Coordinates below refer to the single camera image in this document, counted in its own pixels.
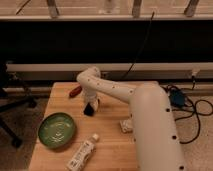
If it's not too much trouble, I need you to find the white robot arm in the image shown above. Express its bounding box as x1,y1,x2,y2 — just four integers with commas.
77,67,187,171

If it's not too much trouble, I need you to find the red brown marker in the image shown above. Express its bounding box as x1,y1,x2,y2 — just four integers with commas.
69,86,82,98

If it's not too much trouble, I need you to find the black floor cable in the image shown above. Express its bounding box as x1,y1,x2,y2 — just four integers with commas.
162,74,213,145

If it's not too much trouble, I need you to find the black hanging cable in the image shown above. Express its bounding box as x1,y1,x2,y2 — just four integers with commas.
120,11,156,82

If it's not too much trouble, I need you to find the black office chair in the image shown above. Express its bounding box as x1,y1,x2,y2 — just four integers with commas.
0,61,38,149

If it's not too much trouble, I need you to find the black eraser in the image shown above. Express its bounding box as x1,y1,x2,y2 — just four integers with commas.
83,104,95,116

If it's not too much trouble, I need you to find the white plastic bottle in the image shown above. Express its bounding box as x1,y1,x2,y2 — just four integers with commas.
67,134,99,171

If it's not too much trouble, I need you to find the green plate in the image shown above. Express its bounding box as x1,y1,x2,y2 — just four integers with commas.
38,112,77,149

